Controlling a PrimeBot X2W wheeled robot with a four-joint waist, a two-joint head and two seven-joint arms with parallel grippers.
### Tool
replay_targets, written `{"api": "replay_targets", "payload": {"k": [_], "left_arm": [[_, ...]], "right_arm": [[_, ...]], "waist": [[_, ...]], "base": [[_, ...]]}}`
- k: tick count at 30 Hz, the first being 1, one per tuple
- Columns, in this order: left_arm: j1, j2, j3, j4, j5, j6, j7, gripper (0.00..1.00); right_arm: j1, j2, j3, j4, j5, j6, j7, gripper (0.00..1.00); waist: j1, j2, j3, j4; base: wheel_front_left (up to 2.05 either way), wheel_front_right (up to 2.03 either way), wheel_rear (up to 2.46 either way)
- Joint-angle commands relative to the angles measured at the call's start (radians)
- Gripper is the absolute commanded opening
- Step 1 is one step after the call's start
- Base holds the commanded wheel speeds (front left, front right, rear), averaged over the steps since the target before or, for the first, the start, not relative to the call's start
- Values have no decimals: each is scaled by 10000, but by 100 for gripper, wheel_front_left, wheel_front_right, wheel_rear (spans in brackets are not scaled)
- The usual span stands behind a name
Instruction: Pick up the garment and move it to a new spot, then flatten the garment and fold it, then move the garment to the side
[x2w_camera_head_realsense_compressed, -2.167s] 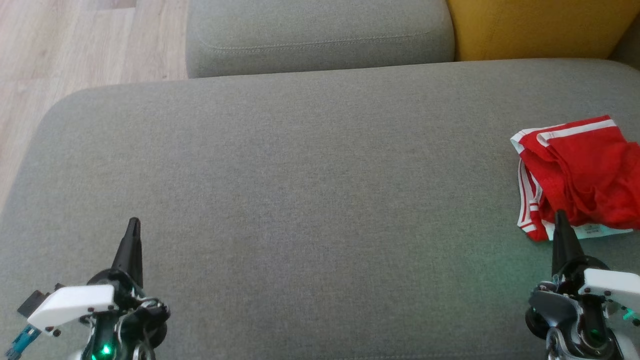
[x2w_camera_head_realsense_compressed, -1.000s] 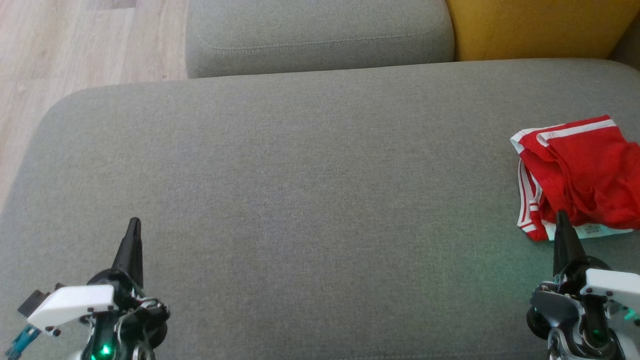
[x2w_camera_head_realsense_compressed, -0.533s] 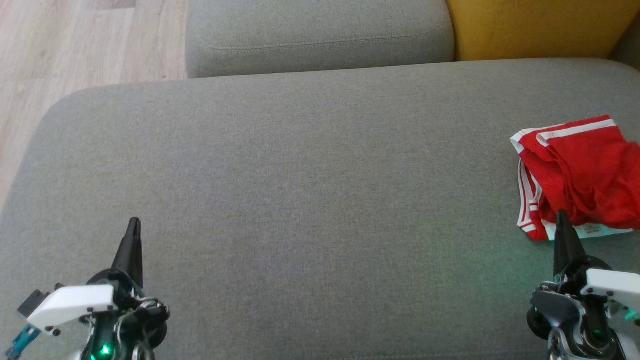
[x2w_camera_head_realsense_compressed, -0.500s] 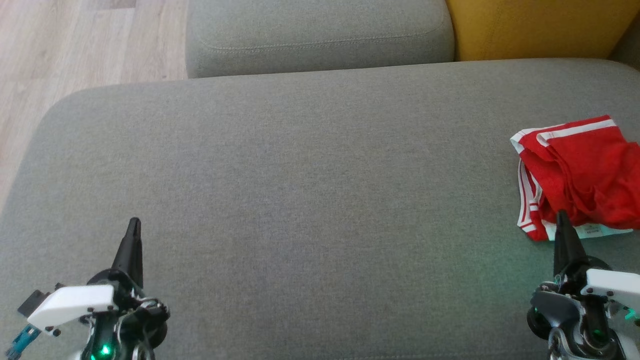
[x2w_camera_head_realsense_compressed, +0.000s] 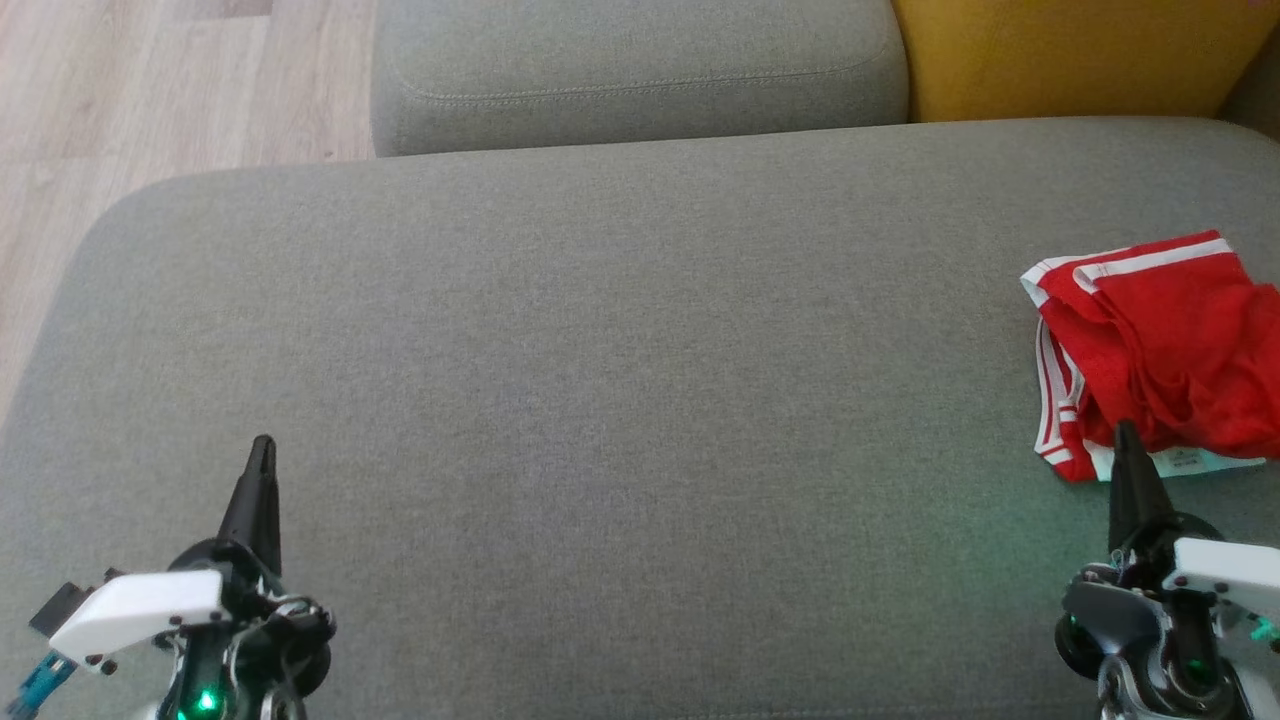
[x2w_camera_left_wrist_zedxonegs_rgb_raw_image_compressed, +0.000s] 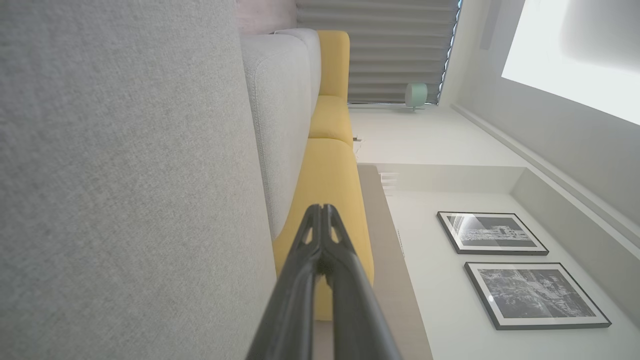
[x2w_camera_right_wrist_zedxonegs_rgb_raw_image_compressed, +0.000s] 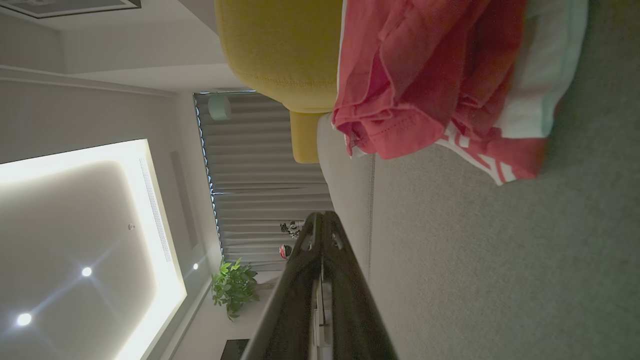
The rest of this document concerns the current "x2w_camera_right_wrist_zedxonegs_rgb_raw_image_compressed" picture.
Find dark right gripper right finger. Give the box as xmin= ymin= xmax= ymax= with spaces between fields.
xmin=322 ymin=212 xmax=399 ymax=360

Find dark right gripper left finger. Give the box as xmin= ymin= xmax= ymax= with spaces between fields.
xmin=240 ymin=211 xmax=324 ymax=360

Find red shorts with white stripe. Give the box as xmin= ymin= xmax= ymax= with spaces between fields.
xmin=331 ymin=0 xmax=527 ymax=161

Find red Bulls 23 jersey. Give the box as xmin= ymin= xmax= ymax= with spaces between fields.
xmin=435 ymin=0 xmax=589 ymax=186

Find green potted plant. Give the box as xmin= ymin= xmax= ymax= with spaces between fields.
xmin=211 ymin=257 xmax=261 ymax=322

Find black white toy figure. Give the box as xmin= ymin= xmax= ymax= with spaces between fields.
xmin=279 ymin=220 xmax=306 ymax=239

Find dark low cabinet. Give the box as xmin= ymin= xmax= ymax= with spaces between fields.
xmin=220 ymin=338 xmax=250 ymax=360

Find grey pleated curtain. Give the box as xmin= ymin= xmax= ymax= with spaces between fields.
xmin=193 ymin=90 xmax=335 ymax=273

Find grey sofa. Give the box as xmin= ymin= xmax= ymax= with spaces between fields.
xmin=369 ymin=0 xmax=640 ymax=360

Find small yellow cushion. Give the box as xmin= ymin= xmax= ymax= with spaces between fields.
xmin=290 ymin=110 xmax=321 ymax=165

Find large yellow sofa cushion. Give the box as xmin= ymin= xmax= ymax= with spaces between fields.
xmin=214 ymin=0 xmax=347 ymax=114

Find dark ceiling air vent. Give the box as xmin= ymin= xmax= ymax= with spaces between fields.
xmin=0 ymin=0 xmax=142 ymax=20

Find pale round wall lamp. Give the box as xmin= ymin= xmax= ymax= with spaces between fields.
xmin=207 ymin=93 xmax=233 ymax=122

